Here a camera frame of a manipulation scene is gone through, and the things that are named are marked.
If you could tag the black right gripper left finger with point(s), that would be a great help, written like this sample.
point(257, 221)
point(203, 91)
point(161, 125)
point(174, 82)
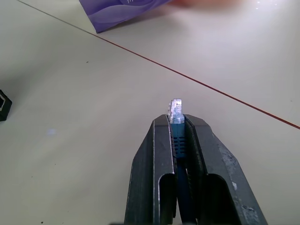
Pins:
point(150, 168)

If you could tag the purple plastic bag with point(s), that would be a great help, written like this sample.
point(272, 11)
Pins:
point(117, 11)

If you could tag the small black box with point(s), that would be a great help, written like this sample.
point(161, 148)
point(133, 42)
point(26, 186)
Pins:
point(4, 106)

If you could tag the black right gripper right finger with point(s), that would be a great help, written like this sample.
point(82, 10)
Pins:
point(220, 178)

